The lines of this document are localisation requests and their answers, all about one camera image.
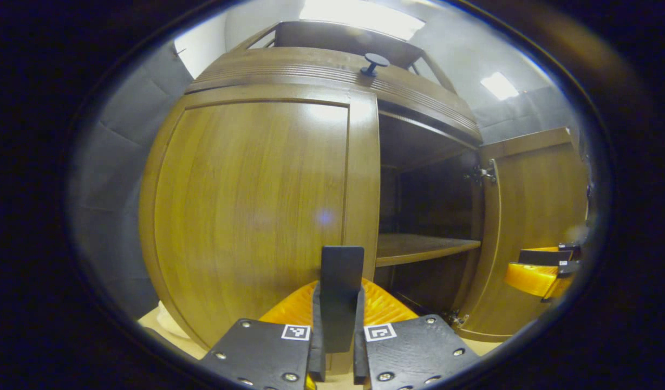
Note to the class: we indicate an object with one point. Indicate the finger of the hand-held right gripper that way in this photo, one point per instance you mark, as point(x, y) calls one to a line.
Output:
point(538, 257)
point(530, 279)

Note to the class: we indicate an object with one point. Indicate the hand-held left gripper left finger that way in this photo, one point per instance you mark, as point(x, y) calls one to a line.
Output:
point(317, 352)

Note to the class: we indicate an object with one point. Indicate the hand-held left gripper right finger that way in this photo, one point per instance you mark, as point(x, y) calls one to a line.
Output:
point(359, 357)

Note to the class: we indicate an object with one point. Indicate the wooden shoe cabinet door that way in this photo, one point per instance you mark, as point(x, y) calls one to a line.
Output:
point(527, 206)
point(246, 206)

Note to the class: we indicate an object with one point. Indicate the cream fabric bundle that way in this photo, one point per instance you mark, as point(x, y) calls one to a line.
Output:
point(173, 322)

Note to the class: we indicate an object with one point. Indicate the small ceiling light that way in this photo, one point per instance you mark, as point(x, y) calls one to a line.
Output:
point(499, 85)

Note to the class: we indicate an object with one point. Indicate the black backdrop cloth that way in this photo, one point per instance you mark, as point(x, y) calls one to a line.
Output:
point(110, 162)

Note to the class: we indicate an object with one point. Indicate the wooden drawer with black knob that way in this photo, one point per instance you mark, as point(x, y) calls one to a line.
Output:
point(289, 67)

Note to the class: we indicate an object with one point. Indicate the large rectangular ceiling light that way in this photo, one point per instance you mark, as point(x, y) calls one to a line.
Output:
point(362, 19)

